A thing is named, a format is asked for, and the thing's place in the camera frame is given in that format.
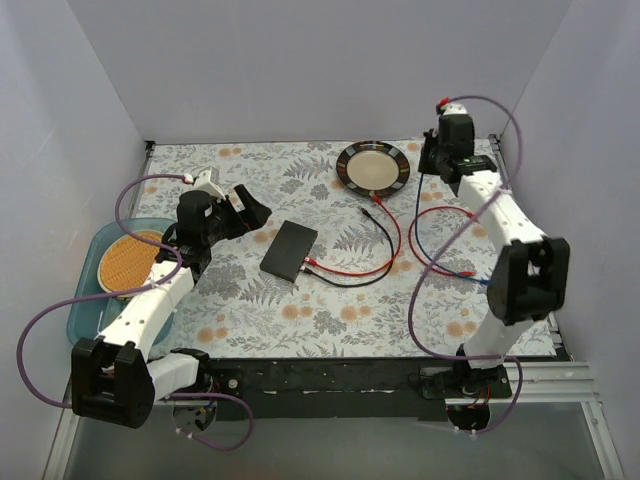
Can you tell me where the black network switch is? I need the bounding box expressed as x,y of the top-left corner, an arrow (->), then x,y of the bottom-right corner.
259,220 -> 318,283

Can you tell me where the black ethernet cable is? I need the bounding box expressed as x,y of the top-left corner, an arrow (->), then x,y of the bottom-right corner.
301,207 -> 394,289

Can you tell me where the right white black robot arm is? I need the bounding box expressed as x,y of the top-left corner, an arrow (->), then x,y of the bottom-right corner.
419,103 -> 570,398

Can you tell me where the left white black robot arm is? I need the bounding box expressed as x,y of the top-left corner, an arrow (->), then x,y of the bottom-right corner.
71,185 -> 271,428

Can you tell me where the dark rimmed beige plate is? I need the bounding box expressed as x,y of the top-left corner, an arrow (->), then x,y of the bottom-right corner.
335,141 -> 411,198

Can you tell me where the orange woven round plate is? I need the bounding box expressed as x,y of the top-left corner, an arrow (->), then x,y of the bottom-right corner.
97,235 -> 159,292

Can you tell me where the floral tablecloth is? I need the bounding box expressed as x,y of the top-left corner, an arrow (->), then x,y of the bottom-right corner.
137,141 -> 496,358

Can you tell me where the teal plastic tray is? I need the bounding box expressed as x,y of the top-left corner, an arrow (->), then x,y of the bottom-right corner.
67,217 -> 173,345

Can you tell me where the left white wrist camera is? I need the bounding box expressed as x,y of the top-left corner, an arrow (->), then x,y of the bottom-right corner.
192,168 -> 226,199

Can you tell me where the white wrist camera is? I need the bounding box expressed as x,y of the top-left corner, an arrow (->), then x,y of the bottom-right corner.
436,97 -> 468,116
192,168 -> 226,199

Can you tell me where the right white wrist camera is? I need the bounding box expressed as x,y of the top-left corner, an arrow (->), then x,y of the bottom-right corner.
436,97 -> 468,116

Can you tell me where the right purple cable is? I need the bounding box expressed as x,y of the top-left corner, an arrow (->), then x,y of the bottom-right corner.
407,94 -> 524,435

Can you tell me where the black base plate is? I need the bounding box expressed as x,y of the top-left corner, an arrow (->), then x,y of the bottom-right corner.
154,355 -> 519,420

